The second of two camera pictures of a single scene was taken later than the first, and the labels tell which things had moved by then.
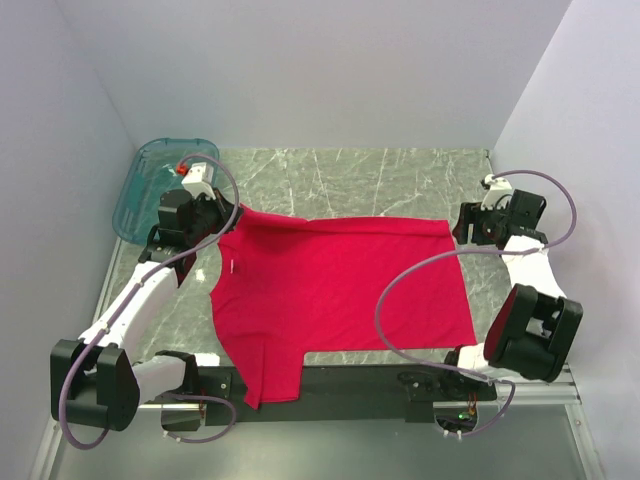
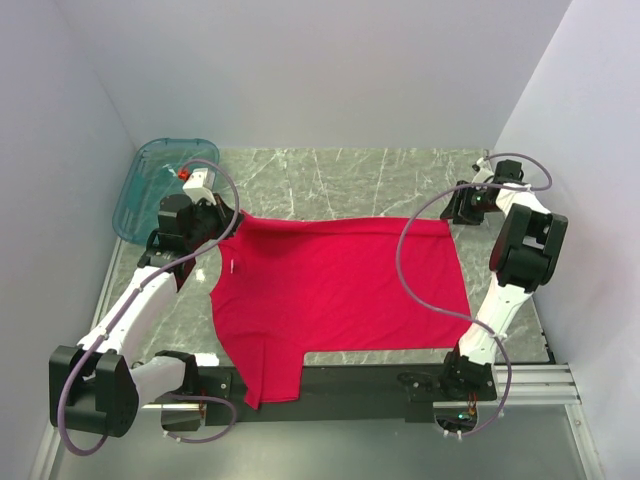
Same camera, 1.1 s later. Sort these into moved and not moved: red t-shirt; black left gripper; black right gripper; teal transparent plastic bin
Moved: black right gripper
Not moved: teal transparent plastic bin; black left gripper; red t-shirt
